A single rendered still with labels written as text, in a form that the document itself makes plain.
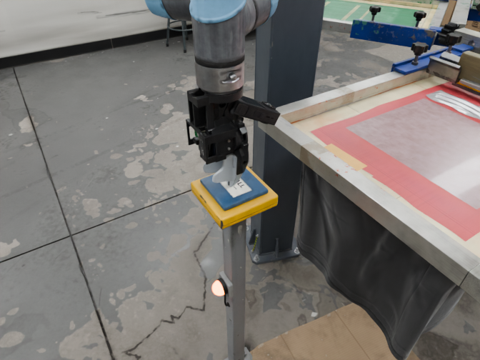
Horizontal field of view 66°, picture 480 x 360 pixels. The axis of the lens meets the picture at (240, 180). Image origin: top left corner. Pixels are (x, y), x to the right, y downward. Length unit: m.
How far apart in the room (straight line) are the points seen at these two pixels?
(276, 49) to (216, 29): 0.71
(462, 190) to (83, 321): 1.47
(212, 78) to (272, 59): 0.70
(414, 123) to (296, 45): 0.46
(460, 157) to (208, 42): 0.62
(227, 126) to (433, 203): 0.42
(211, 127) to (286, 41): 0.68
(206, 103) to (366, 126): 0.50
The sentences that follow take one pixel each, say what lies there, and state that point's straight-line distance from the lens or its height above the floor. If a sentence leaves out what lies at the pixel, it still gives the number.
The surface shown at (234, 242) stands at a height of 0.82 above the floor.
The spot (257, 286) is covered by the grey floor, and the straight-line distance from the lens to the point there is 1.73.
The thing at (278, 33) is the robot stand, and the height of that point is 1.06.
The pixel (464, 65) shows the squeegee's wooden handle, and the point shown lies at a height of 1.03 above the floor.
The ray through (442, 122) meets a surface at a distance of 1.06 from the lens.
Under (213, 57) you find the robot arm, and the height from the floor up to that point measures 1.24.
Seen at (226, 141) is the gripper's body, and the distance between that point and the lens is 0.61.
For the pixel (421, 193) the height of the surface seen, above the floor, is 0.96.
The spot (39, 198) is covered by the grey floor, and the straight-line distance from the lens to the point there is 2.43.
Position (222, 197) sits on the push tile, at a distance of 0.69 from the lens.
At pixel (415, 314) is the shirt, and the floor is 0.70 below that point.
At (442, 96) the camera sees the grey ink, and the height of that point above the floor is 0.96.
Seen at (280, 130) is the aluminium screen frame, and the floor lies 0.99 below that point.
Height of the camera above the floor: 1.43
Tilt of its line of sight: 39 degrees down
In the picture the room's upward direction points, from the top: straight up
